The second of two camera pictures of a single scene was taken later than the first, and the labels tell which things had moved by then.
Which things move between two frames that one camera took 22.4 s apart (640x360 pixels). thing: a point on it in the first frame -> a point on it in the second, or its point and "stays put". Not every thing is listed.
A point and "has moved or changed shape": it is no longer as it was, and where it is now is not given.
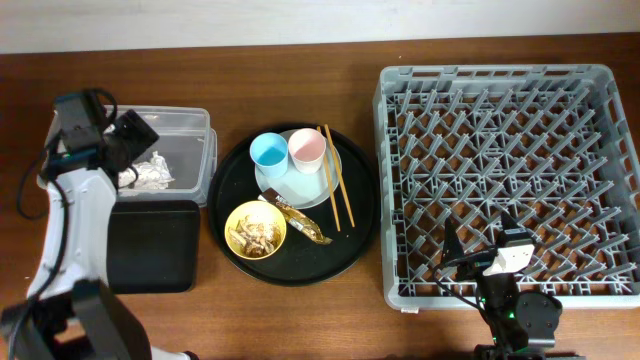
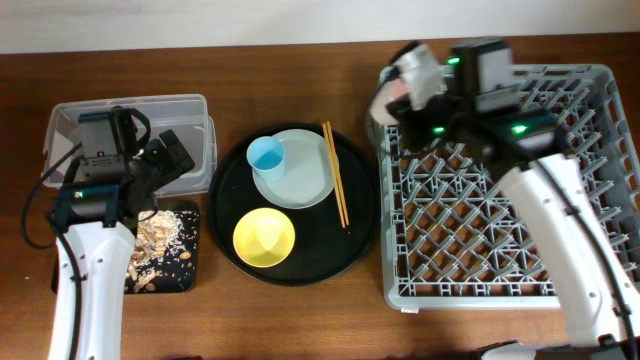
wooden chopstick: x=331 y=189 -> x=334 y=175
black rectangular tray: x=153 y=246 stays put
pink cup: x=307 y=147 -> x=392 y=83
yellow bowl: x=255 y=230 has moved or changed shape
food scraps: x=255 y=239 -> x=163 y=255
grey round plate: x=301 y=190 stays put
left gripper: x=136 y=135 -> x=168 y=170
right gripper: x=452 y=248 -> x=408 y=108
